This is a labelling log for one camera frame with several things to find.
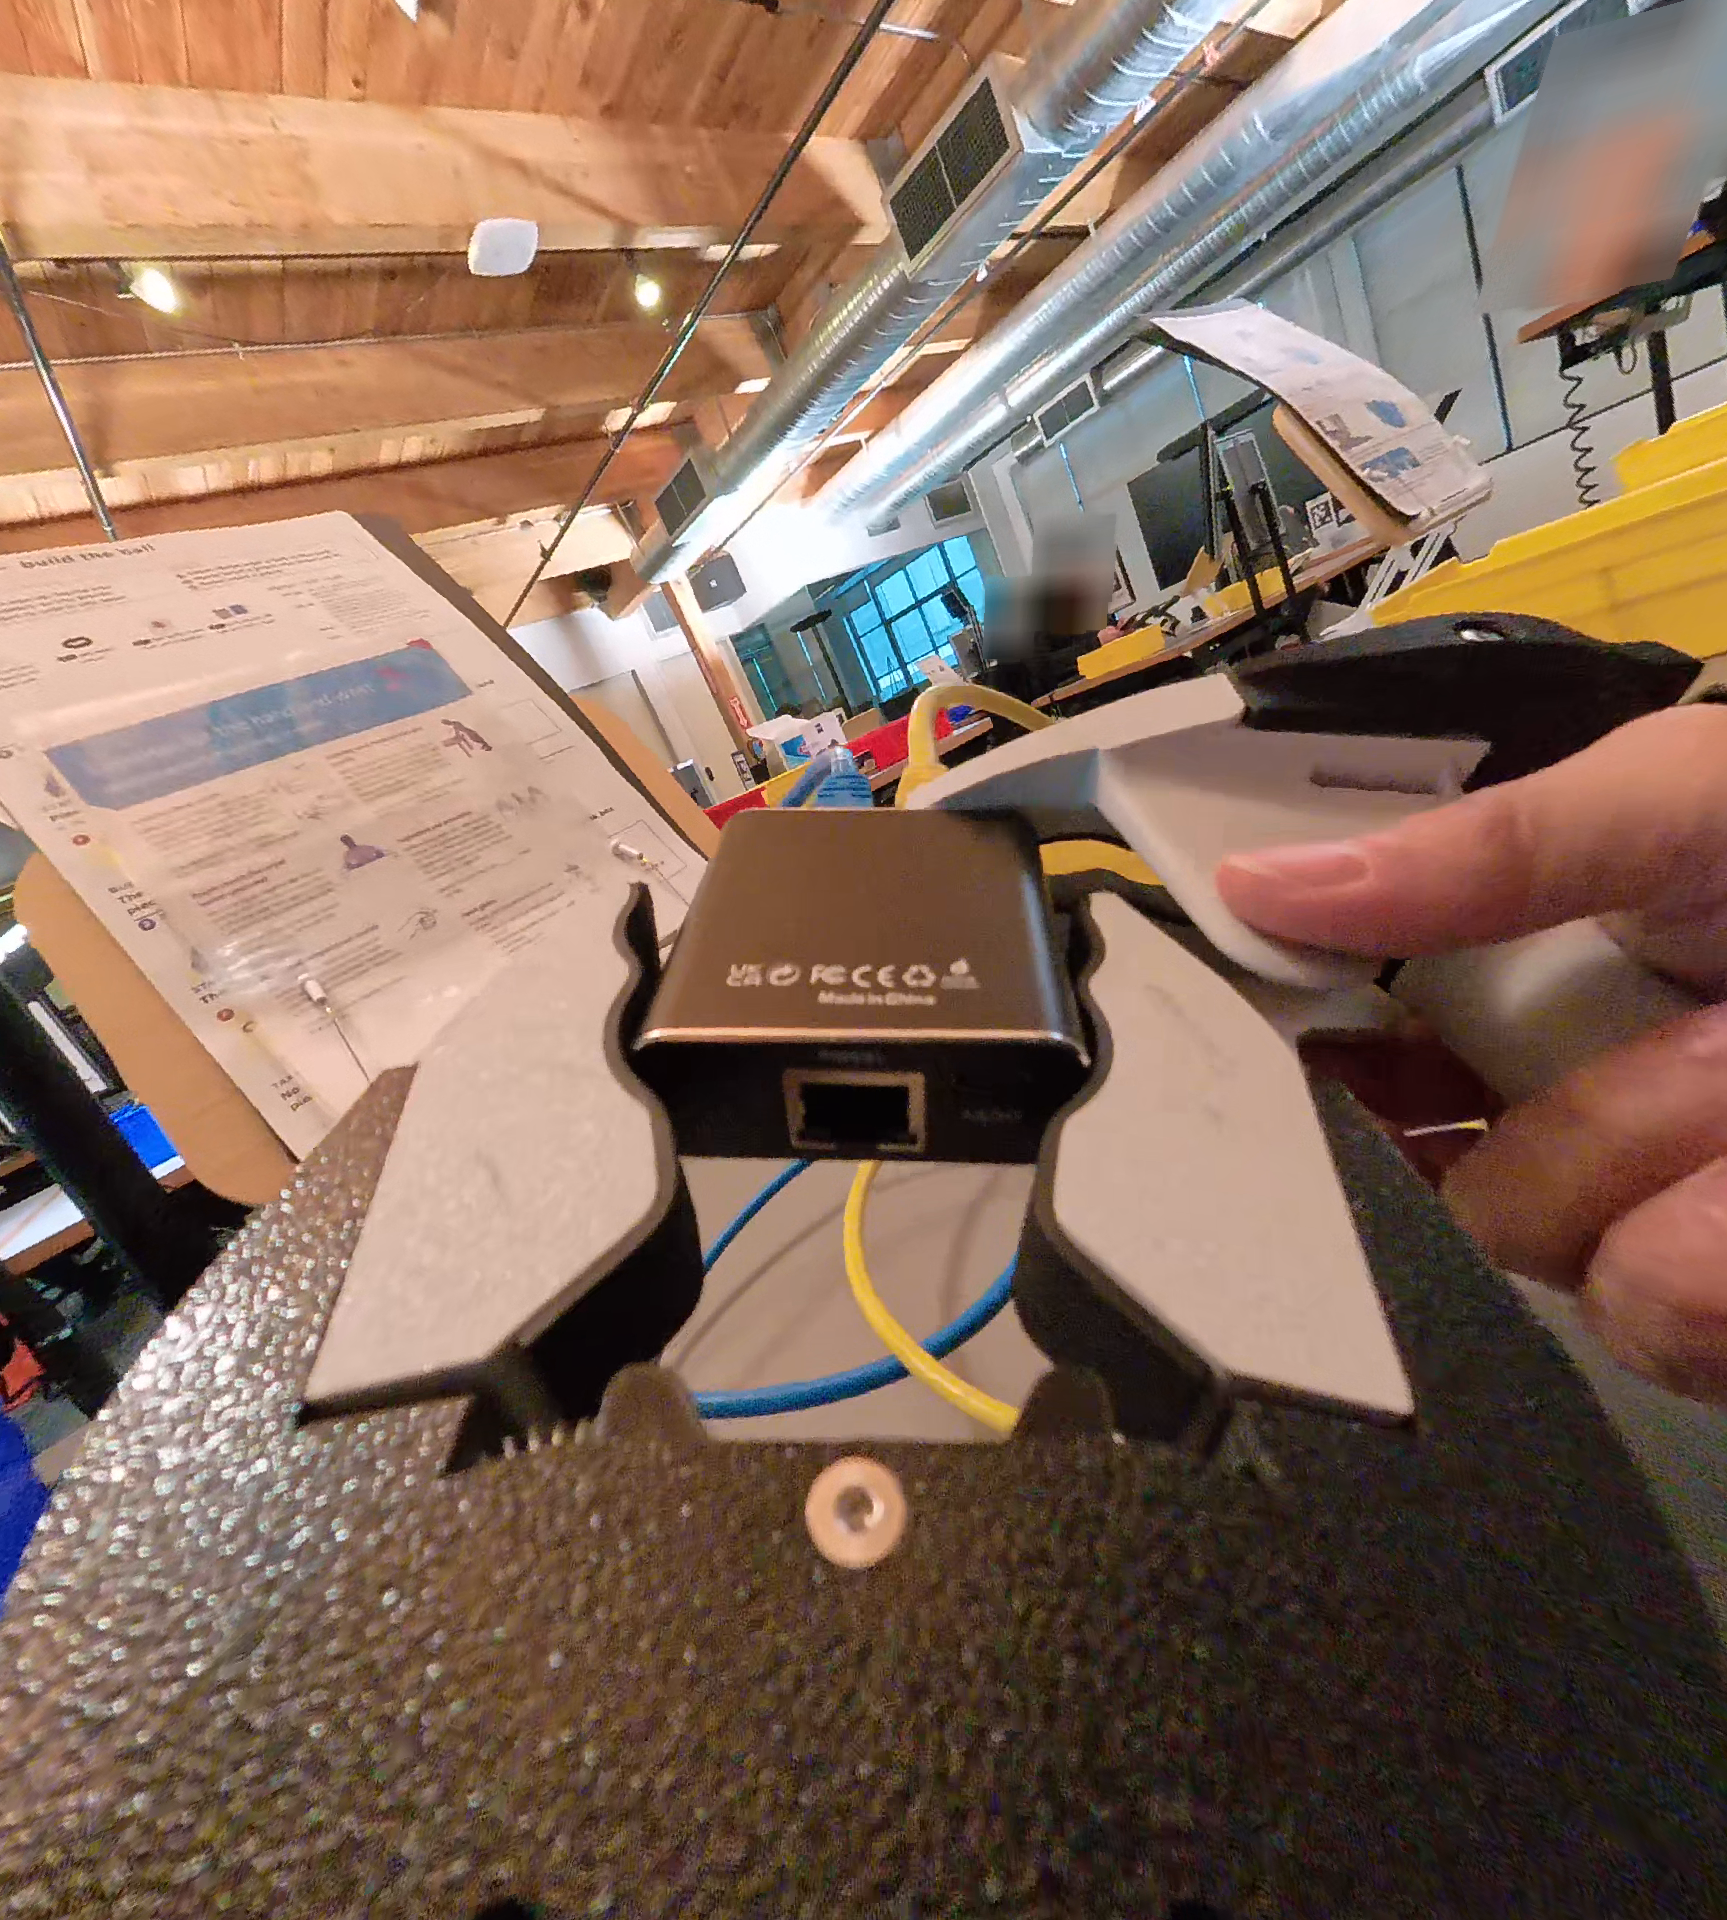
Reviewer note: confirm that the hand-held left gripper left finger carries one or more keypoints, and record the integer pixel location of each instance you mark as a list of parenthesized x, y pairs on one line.
[(503, 1184)]

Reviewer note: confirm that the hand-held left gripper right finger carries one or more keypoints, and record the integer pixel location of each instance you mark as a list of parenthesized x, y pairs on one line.
[(1224, 1200)]

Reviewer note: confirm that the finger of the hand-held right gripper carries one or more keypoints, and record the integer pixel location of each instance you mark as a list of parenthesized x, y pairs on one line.
[(1194, 803), (1088, 742)]

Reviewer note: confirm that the black network adapter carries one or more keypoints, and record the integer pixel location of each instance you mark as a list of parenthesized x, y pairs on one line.
[(864, 931)]

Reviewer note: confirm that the grey desk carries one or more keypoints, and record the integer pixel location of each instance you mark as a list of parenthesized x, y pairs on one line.
[(1704, 1574)]

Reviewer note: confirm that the person's right hand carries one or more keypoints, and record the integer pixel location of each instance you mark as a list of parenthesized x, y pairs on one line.
[(1674, 840)]

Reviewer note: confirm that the small yellow bin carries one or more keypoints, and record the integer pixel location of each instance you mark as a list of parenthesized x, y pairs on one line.
[(1126, 655)]

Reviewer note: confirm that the printed instruction sheet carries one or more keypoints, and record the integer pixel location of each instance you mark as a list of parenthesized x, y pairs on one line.
[(279, 781)]

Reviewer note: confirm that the white round ceiling device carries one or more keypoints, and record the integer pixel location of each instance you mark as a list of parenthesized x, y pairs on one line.
[(503, 248)]

